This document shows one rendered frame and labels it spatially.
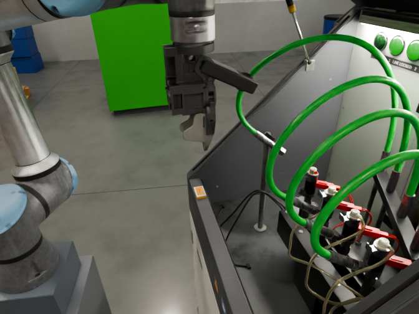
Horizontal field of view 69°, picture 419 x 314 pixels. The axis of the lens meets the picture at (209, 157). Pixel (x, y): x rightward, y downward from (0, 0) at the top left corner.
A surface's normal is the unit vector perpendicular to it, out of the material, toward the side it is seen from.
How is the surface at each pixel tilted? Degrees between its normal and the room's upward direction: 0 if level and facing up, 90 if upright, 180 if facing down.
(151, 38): 90
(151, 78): 90
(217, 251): 0
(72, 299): 0
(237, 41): 90
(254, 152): 90
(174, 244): 0
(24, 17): 134
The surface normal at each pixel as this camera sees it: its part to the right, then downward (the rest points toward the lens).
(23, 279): 0.40, 0.18
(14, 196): -0.07, -0.79
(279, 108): 0.24, 0.50
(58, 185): 0.90, 0.04
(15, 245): 0.66, 0.37
